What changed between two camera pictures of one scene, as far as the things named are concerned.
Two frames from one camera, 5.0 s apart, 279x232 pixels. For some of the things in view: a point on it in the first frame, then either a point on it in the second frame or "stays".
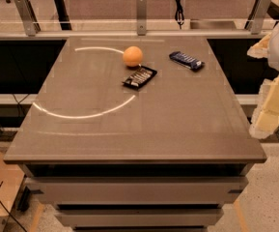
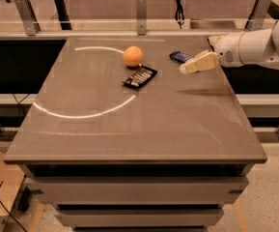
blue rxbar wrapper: (187, 61) stays
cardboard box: (2, 183) stays
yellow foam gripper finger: (260, 50) to (216, 40)
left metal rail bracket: (27, 14) stays
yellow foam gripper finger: (275, 101) to (203, 61)
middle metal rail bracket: (141, 7) stays
